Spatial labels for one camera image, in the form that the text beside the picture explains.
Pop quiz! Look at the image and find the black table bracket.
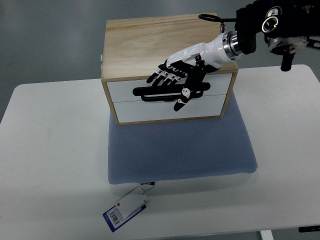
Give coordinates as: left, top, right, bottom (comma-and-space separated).
298, 225, 320, 233

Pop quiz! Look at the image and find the black cable loop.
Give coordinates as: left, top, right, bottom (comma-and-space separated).
198, 13, 237, 34

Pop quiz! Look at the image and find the blue grey cushion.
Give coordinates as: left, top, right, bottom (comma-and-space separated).
107, 95, 258, 185

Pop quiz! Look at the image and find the white bottom drawer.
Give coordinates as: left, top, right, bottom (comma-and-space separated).
114, 95, 226, 124

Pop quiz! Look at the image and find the wooden drawer cabinet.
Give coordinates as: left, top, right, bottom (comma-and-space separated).
101, 14, 238, 126

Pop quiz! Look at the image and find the black drawer handle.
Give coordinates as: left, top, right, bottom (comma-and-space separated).
132, 82, 211, 103

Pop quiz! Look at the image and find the white drawer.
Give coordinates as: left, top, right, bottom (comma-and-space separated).
107, 73, 233, 103
114, 95, 226, 124

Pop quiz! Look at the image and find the white table leg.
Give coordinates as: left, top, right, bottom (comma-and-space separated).
259, 230, 274, 240

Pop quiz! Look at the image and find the white and blue price tag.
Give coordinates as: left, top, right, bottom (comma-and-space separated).
102, 186, 149, 233

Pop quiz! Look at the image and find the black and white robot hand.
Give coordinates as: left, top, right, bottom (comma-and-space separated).
146, 31, 242, 112

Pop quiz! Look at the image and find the white top drawer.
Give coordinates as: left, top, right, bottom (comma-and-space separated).
107, 73, 233, 103

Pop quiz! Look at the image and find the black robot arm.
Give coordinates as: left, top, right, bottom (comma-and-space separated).
234, 0, 320, 72

